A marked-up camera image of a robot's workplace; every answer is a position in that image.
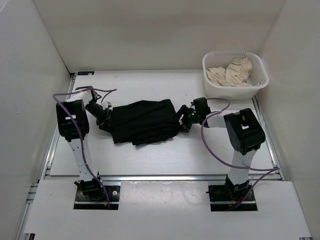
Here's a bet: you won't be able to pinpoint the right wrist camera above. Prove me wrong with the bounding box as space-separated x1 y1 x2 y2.
191 97 211 116

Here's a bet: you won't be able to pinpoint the beige garment in basket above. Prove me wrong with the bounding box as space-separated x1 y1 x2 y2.
205 57 253 87

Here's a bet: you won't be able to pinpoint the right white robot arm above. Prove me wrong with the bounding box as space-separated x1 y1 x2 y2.
178 105 266 200

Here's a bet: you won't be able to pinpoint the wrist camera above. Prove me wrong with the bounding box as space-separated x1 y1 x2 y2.
191 97 211 116
74 86 102 106

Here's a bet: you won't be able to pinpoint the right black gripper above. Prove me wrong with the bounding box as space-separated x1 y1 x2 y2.
168 104 201 133

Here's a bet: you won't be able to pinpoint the aluminium front rail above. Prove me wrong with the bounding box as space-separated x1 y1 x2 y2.
101 174 226 182

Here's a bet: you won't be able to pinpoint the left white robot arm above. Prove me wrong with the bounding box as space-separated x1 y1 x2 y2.
52 86 110 205

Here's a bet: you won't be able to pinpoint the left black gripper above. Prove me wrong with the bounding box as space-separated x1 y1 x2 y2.
85 101 118 135

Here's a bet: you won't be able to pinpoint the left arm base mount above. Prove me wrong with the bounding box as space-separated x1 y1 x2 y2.
73 182 121 210

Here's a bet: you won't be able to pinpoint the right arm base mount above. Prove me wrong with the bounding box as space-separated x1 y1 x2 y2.
206 185 258 212

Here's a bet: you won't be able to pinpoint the small dark label tag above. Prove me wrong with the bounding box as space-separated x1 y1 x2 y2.
77 71 95 76

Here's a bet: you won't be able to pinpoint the black trousers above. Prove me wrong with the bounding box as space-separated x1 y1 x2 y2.
99 99 180 146

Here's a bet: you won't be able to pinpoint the white plastic basket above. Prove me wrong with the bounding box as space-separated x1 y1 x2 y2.
202 51 269 101

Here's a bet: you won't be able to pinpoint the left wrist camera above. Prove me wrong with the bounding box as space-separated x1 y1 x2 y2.
74 86 102 106

